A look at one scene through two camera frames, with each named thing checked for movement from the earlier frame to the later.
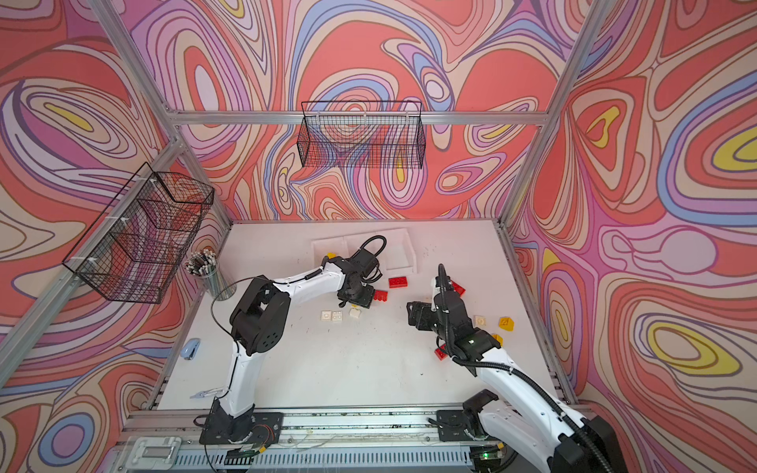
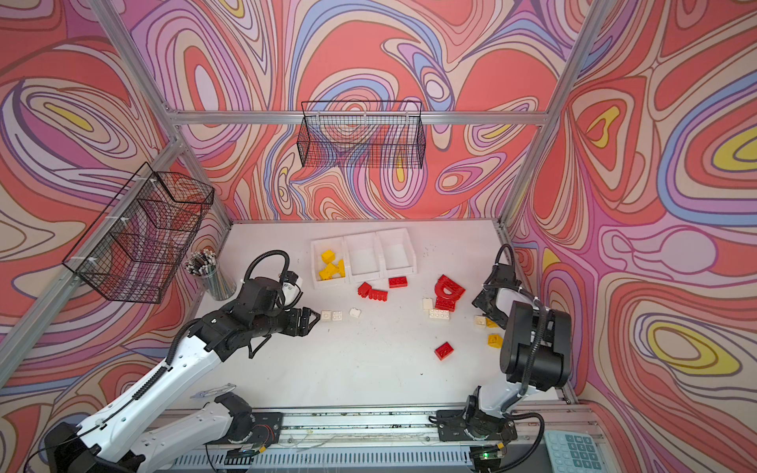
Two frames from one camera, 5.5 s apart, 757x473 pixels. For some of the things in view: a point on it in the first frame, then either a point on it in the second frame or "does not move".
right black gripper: [425, 308] → [481, 302]
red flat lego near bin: [397, 282] does not move
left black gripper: [367, 302] → [305, 327]
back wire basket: [362, 134] does not move
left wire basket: [135, 249] does not move
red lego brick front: [441, 355] does not move
